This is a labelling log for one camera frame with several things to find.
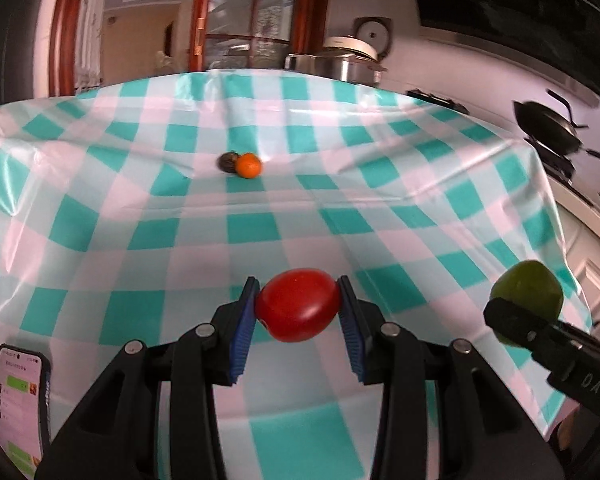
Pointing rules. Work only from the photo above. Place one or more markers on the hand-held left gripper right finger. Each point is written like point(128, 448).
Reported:
point(352, 332)

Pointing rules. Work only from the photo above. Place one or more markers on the black wok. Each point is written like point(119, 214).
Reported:
point(547, 122)

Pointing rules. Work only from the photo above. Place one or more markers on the small steel container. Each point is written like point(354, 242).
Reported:
point(300, 62)

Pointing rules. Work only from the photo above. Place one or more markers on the orange mandarin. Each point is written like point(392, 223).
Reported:
point(249, 166)

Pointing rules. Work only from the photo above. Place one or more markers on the stainless steel pot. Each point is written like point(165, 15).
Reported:
point(350, 67)

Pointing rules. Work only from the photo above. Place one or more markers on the black gas stove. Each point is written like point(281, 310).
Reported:
point(437, 99)

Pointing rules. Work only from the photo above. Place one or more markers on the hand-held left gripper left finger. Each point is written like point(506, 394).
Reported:
point(245, 330)

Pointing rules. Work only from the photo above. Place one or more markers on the yellowish green persimmon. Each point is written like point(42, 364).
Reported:
point(527, 284)

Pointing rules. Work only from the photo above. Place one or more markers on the black range hood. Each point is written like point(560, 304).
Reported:
point(505, 5)

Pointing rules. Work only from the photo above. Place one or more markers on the dark brown wrinkled fruit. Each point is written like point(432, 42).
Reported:
point(227, 161)

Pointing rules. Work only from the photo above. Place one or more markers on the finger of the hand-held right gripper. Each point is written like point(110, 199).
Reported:
point(515, 322)

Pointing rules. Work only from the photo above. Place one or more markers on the small red tomato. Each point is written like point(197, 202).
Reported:
point(297, 305)

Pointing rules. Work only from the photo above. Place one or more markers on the teal white checkered tablecloth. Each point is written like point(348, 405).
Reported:
point(180, 260)

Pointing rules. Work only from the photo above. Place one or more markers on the white rice cooker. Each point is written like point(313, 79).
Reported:
point(352, 45)

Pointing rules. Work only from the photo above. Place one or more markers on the white kitchen cabinet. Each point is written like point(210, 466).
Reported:
point(592, 260)

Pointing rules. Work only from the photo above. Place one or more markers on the brown wooden door frame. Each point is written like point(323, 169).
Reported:
point(62, 25)

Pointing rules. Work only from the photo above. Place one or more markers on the wooden glass-pane door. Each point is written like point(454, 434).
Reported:
point(252, 15)

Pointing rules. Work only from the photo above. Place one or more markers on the smartphone with lit screen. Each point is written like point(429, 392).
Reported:
point(20, 400)

